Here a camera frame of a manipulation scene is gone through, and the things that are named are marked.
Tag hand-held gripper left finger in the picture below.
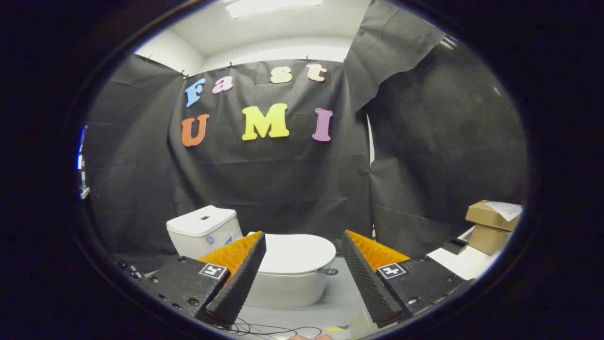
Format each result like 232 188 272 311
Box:
137 231 268 327

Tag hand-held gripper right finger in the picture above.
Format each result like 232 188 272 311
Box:
341 229 478 328

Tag white toilet lid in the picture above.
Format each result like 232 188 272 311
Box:
247 231 339 276

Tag white toilet bowl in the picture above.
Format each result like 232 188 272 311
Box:
244 257 336 310

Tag small black box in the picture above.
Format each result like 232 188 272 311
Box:
441 238 469 256

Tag white side table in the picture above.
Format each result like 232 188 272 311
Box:
427 227 508 281

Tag dark floor device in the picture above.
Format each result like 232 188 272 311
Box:
115 258 145 281

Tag black backdrop cloth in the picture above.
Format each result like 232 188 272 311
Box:
85 0 527 274

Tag small cardboard box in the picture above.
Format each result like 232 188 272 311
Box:
468 224 513 256

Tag large cardboard box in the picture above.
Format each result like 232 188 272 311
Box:
465 200 523 232

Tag white paper sheet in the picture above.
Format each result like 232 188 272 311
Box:
483 201 523 222

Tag thin black cables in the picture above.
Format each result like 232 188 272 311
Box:
219 317 324 339

